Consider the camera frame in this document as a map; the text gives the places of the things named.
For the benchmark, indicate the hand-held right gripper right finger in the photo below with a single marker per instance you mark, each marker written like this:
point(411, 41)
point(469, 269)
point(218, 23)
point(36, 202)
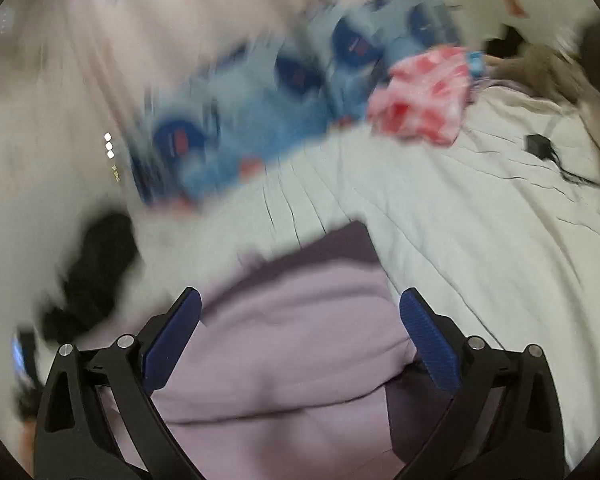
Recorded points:
point(427, 340)

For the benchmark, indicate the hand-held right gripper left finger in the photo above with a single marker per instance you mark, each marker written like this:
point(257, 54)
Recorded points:
point(175, 340)

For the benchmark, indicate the purple padded jacket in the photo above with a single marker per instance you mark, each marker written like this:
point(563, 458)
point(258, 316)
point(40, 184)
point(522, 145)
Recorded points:
point(290, 350)

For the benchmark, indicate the khaki clothes pile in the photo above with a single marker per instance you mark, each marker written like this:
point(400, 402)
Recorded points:
point(535, 67)

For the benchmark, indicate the black jacket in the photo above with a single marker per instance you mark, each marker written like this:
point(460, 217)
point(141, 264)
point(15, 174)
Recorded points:
point(100, 270)

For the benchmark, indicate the white striped bed duvet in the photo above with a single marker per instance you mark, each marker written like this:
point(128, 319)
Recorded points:
point(480, 240)

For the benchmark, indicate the black charger adapter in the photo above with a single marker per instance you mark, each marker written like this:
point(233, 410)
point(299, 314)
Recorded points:
point(537, 144)

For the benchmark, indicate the pink checked plastic bag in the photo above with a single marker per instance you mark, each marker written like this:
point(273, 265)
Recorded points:
point(420, 95)

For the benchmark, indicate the whale print curtain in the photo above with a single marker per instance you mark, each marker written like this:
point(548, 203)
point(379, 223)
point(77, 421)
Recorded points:
point(260, 100)

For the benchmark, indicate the light blue cloth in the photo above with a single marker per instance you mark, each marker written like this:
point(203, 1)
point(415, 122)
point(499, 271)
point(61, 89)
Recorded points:
point(476, 65)

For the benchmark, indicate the small black cloth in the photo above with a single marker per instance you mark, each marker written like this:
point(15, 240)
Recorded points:
point(505, 40)

